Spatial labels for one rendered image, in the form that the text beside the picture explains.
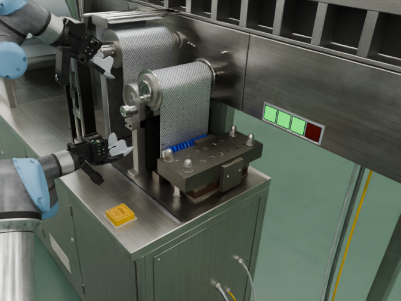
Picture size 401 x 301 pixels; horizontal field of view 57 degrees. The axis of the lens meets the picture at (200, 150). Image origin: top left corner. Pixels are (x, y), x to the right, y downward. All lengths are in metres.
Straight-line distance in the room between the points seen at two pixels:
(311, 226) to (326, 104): 1.65
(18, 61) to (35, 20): 0.17
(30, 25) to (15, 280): 0.61
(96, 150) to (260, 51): 0.65
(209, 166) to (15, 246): 0.73
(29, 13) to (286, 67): 0.78
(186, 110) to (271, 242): 1.41
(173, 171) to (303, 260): 1.43
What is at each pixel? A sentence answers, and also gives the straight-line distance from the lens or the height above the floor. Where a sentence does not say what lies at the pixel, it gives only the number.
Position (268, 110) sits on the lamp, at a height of 1.19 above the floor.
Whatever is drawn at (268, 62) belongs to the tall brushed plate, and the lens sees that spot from 1.33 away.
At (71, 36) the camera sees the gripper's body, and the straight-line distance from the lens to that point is 1.12.
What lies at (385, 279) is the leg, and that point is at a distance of 1.61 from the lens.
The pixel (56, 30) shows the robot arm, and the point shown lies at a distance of 1.08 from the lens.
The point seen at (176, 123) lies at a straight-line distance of 1.38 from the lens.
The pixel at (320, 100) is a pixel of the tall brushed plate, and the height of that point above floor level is 1.30.
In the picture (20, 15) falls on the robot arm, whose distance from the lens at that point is 1.05.
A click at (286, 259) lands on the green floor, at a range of 2.48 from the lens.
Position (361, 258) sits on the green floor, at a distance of 2.67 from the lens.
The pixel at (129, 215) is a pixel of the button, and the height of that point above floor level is 0.92.
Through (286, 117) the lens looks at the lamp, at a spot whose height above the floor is 1.20.
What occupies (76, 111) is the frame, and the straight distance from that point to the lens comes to 1.65.
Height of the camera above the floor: 1.72
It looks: 30 degrees down
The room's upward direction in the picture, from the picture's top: 3 degrees clockwise
